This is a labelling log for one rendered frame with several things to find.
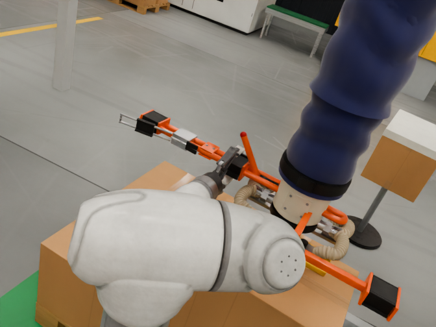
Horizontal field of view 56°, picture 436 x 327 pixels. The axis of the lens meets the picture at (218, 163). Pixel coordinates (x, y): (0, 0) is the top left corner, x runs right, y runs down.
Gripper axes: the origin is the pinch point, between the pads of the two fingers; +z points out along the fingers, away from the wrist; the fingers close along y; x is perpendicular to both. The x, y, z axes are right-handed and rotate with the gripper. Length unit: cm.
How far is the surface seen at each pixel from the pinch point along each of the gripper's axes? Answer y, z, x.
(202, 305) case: 47, -20, 12
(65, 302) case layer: 95, -20, -48
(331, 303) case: 29, -4, 50
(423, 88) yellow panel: 102, 733, 92
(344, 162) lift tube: -21.6, -7.6, 32.6
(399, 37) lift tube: -57, -10, 31
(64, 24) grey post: 56, 176, -249
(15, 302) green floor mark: 123, -18, -81
